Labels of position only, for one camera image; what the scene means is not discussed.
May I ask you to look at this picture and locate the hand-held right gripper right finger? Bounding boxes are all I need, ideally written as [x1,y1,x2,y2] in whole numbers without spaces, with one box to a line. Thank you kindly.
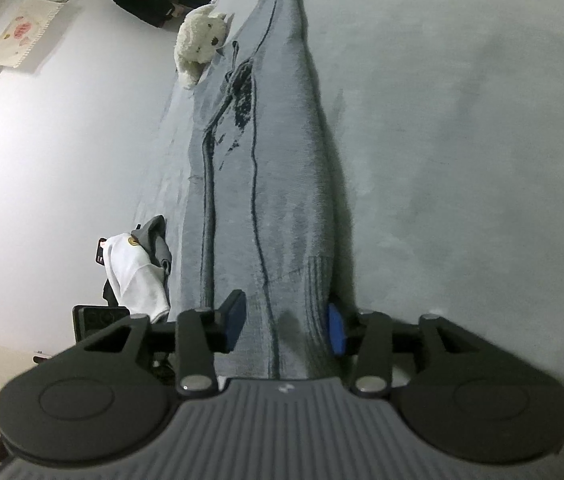
[327,301,500,398]

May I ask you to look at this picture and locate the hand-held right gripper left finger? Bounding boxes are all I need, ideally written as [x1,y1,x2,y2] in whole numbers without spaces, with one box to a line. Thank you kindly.
[57,289,249,400]

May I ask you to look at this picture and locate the grey knitted sweater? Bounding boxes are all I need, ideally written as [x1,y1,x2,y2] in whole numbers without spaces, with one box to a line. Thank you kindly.
[188,0,357,381]

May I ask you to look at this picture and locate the white garment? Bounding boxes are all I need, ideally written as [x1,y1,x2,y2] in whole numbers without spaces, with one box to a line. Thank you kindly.
[101,232,170,325]

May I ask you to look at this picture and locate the grey garment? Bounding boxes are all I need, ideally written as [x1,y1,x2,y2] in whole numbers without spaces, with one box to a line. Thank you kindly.
[130,215,173,276]

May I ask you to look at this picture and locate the white plush dog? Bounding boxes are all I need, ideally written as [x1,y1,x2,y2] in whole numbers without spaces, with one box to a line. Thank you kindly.
[174,4,235,90]

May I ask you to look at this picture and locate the black hanging jacket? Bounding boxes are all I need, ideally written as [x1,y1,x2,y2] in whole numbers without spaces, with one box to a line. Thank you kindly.
[103,0,213,29]

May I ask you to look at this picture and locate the white embroidered wall cloth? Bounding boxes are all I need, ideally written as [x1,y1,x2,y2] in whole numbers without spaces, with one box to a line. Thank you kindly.
[0,0,65,73]

